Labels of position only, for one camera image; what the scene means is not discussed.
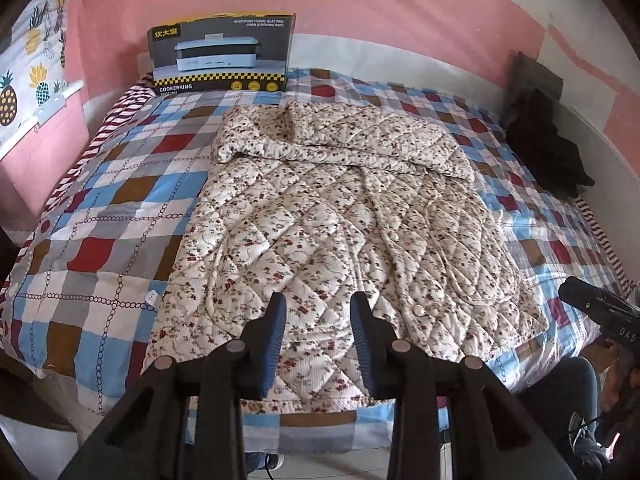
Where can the person's right hand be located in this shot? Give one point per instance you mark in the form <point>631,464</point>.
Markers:
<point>611,380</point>

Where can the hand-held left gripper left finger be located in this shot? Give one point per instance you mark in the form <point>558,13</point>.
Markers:
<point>276,332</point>

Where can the person's leg in dark pants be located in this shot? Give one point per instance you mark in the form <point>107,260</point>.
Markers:
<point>560,400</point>

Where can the pile of dark clothes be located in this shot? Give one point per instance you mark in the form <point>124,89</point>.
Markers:
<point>542,135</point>

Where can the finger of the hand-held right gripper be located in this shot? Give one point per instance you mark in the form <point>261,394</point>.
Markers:
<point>582,295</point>

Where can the floral quilted blanket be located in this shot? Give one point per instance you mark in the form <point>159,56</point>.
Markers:
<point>325,220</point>

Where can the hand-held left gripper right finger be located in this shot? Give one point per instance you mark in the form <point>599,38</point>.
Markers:
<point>361,332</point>

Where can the electric cooker cardboard box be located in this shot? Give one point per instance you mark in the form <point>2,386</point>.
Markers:
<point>220,55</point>

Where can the pineapple print wall cloth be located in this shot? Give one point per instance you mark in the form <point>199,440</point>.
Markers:
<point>35,85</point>

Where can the plaid bed sheet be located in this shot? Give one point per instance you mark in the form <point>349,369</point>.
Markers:
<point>115,210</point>

